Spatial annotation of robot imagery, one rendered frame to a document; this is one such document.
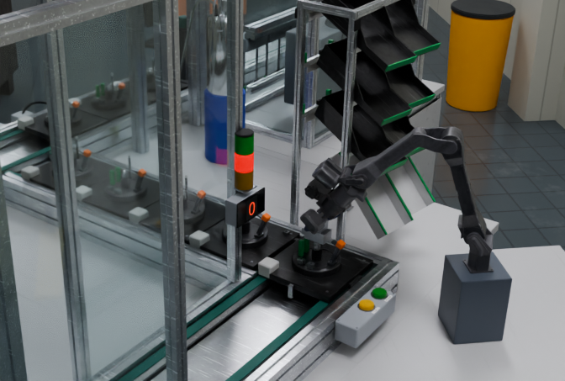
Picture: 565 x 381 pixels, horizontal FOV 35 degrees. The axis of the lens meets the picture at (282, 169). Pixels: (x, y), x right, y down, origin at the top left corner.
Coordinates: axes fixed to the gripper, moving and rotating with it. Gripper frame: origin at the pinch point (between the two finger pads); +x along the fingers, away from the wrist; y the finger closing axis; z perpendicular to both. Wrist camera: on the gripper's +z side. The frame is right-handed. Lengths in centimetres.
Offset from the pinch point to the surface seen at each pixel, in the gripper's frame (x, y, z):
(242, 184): -6.9, 21.1, 18.3
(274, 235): 22.4, -6.6, 5.9
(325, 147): 52, -91, 26
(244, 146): -15.6, 20.9, 24.6
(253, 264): 19.6, 10.8, 2.3
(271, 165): 56, -65, 32
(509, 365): -16, -3, -62
